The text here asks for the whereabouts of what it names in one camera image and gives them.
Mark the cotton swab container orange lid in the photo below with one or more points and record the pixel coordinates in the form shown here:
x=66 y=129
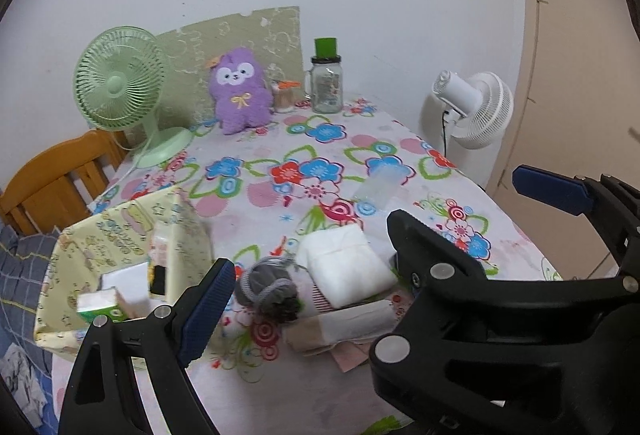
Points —
x=285 y=100

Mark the white towel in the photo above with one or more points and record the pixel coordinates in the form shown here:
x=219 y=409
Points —
x=345 y=265

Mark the pale pink tissue pack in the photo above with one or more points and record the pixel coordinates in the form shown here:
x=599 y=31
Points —
x=161 y=242

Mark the clear plastic cup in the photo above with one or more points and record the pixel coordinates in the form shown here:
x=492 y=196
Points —
x=377 y=187

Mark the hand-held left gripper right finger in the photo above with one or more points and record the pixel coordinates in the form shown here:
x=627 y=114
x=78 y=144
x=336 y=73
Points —
x=396 y=263

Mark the green white packet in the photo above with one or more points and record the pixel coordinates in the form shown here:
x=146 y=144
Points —
x=100 y=305

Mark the white fan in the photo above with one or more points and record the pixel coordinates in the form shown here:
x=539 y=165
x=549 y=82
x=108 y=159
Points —
x=480 y=115

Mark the orange wooden chair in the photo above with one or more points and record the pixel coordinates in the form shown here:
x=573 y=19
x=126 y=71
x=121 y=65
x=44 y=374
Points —
x=50 y=175

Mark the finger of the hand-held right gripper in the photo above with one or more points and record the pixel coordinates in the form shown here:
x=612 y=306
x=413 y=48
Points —
x=550 y=187
x=425 y=255

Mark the purple plush toy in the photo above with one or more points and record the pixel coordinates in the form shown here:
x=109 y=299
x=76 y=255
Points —
x=240 y=105

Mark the red striped white cloth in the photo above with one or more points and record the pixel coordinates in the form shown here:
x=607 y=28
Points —
x=317 y=300

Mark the grey socks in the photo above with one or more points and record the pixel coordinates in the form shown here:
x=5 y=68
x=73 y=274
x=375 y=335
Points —
x=265 y=285

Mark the blue plaid bedding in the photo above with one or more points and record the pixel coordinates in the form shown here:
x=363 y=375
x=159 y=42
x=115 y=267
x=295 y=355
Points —
x=20 y=275

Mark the glass jar with green top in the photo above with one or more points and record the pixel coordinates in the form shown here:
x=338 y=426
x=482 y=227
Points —
x=327 y=90

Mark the yellow black sponge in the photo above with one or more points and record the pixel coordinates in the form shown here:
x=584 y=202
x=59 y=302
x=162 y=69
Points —
x=159 y=282

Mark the green desk fan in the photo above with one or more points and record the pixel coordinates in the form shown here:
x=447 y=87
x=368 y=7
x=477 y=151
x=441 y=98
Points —
x=112 y=85

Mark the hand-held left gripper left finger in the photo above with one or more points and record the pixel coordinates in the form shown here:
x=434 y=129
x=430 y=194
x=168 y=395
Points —
x=207 y=315

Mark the pink cloth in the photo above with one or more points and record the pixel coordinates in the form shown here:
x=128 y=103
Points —
x=350 y=357

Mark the green patterned board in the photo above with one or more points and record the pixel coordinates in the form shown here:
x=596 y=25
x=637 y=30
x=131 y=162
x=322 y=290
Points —
x=280 y=40

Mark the floral tablecloth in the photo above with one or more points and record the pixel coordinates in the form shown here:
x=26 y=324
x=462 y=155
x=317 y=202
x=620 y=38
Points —
x=300 y=150

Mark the white box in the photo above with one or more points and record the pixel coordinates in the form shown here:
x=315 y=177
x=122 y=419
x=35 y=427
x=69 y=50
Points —
x=127 y=285

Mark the beige cloth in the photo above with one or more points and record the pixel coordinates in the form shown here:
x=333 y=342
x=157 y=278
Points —
x=340 y=325

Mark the yellow patterned storage box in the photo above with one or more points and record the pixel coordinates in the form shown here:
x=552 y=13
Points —
x=100 y=235

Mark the beige door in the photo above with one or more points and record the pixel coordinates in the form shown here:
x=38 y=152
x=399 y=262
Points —
x=575 y=65

